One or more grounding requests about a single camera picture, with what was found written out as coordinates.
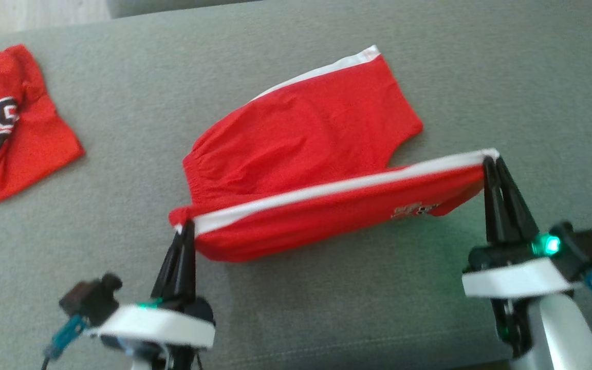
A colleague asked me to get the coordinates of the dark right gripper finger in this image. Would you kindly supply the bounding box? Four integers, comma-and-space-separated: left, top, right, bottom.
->
483, 156, 508, 244
496, 158, 540, 244

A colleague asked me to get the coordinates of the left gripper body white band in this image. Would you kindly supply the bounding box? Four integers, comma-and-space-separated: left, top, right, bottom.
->
86, 296, 216, 370

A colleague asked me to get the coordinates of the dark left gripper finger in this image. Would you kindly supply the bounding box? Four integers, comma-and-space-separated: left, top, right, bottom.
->
183, 221, 197, 300
151, 222, 189, 300

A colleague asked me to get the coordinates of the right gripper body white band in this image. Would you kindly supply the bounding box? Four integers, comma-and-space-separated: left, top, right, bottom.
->
461, 233, 581, 359

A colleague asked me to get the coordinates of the red basketball jersey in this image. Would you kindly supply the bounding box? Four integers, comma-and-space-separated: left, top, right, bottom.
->
0, 44, 86, 205

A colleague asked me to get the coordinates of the large grey ottoman cushion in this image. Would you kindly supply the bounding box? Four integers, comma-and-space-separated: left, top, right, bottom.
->
0, 0, 592, 370

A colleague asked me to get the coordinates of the left camera cable blue plug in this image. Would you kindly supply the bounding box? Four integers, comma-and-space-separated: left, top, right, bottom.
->
42, 314, 89, 370

